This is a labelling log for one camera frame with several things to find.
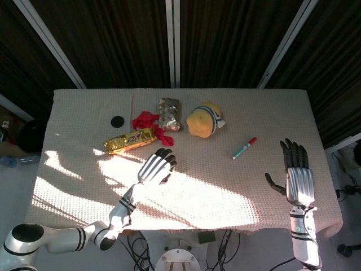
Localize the black cable bundle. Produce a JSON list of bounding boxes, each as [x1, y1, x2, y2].
[[123, 229, 156, 271], [205, 229, 242, 271]]

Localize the black floor cable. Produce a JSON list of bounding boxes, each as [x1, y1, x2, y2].
[[331, 151, 361, 203]]

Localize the silver foil packet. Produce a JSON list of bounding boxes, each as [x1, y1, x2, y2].
[[158, 97, 182, 133]]

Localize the white robot torso base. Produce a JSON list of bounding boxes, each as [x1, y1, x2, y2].
[[154, 247, 202, 271]]

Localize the dark green small box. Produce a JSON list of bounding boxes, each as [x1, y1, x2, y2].
[[197, 230, 217, 244]]

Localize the yellow sponge in striped wrapper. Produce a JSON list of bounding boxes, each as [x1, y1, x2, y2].
[[186, 100, 227, 139]]

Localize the clear plastic bottle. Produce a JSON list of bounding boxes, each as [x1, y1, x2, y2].
[[0, 154, 41, 168]]

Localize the green marker with red cap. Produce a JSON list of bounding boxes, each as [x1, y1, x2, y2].
[[231, 137, 258, 160]]

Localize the white metal frame post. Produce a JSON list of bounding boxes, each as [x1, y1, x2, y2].
[[256, 0, 321, 90], [165, 0, 182, 89], [12, 0, 87, 90]]

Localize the red crumpled cloth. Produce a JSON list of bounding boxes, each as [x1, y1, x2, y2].
[[131, 111, 175, 147]]

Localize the black stand foot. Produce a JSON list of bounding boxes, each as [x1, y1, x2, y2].
[[336, 242, 361, 258]]

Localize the black bag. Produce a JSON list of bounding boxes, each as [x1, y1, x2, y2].
[[17, 118, 47, 154]]

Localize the white metal frame bar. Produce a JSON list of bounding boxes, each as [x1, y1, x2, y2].
[[324, 139, 361, 155], [0, 93, 35, 123]]

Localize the cream textured tablecloth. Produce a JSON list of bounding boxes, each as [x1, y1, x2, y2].
[[24, 88, 344, 241]]

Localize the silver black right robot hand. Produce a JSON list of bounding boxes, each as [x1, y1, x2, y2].
[[265, 138, 316, 207]]

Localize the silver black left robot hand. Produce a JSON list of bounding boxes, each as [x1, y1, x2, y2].
[[137, 148, 178, 186]]

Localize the brown cardboard box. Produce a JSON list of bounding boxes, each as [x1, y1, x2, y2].
[[0, 104, 28, 158]]

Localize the dark pleated curtain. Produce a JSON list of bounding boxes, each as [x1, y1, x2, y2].
[[0, 0, 361, 150]]

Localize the gold snack bar packet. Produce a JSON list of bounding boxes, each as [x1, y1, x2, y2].
[[103, 127, 158, 156]]

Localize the black round disc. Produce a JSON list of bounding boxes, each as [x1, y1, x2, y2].
[[111, 115, 125, 129]]

